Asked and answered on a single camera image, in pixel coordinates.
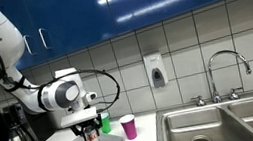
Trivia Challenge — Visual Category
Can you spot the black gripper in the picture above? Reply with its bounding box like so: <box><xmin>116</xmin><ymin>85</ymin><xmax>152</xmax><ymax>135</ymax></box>
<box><xmin>68</xmin><ymin>116</ymin><xmax>106</xmax><ymax>141</ymax></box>

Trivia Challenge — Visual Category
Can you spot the silver red soda can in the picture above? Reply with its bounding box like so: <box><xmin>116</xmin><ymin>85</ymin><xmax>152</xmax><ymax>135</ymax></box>
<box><xmin>81</xmin><ymin>124</ymin><xmax>102</xmax><ymax>141</ymax></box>

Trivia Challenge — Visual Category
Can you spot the green plastic cup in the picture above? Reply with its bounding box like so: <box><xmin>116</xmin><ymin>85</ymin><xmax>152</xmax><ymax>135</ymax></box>
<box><xmin>98</xmin><ymin>111</ymin><xmax>114</xmax><ymax>135</ymax></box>

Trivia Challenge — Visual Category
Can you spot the magenta plastic cup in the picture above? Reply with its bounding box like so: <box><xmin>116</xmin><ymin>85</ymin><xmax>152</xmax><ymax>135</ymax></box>
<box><xmin>118</xmin><ymin>113</ymin><xmax>139</xmax><ymax>141</ymax></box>

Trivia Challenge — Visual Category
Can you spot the black silver coffee maker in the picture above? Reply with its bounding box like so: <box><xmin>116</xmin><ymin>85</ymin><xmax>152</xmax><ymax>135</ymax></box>
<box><xmin>0</xmin><ymin>100</ymin><xmax>41</xmax><ymax>141</ymax></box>

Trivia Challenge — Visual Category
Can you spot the chrome faucet knob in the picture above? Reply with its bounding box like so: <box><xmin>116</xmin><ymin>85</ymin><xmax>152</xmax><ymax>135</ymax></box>
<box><xmin>189</xmin><ymin>94</ymin><xmax>208</xmax><ymax>108</ymax></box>
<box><xmin>227</xmin><ymin>85</ymin><xmax>246</xmax><ymax>101</ymax></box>

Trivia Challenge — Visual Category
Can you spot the chrome gooseneck faucet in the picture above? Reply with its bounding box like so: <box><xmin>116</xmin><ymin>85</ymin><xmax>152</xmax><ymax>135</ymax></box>
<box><xmin>204</xmin><ymin>46</ymin><xmax>253</xmax><ymax>104</ymax></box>

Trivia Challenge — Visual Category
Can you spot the stainless steel double sink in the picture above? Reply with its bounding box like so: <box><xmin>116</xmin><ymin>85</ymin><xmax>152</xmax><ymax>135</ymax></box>
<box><xmin>151</xmin><ymin>95</ymin><xmax>253</xmax><ymax>141</ymax></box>

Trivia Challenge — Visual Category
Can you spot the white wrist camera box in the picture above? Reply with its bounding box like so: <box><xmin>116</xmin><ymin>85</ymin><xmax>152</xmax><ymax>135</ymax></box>
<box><xmin>58</xmin><ymin>105</ymin><xmax>100</xmax><ymax>130</ymax></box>

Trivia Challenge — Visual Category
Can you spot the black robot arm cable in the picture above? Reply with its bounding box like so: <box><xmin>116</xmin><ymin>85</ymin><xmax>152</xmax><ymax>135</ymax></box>
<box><xmin>0</xmin><ymin>0</ymin><xmax>124</xmax><ymax>129</ymax></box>

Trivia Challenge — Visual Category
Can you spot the white wall soap dispenser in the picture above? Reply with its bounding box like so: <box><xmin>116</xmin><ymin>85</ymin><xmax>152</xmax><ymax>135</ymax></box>
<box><xmin>142</xmin><ymin>51</ymin><xmax>170</xmax><ymax>90</ymax></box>

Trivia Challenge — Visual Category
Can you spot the metal upper cabinet handle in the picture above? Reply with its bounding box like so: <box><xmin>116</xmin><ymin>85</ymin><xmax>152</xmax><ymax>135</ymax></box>
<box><xmin>37</xmin><ymin>27</ymin><xmax>52</xmax><ymax>51</ymax></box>
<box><xmin>22</xmin><ymin>33</ymin><xmax>36</xmax><ymax>57</ymax></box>

